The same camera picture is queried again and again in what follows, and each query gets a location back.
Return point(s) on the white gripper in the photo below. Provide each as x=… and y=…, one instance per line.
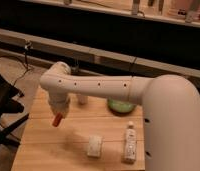
x=60, y=107

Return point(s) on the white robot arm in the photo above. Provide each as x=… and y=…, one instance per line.
x=171, y=111

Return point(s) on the white ceramic cup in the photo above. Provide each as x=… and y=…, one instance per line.
x=82, y=99

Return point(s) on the wooden table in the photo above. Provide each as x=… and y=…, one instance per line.
x=64, y=148

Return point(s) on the white sponge block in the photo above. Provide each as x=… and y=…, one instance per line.
x=94, y=146

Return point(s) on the black chair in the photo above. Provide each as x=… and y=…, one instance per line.
x=8, y=105

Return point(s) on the green bowl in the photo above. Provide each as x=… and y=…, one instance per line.
x=119, y=106

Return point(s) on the white plastic bottle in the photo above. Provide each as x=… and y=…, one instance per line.
x=130, y=143

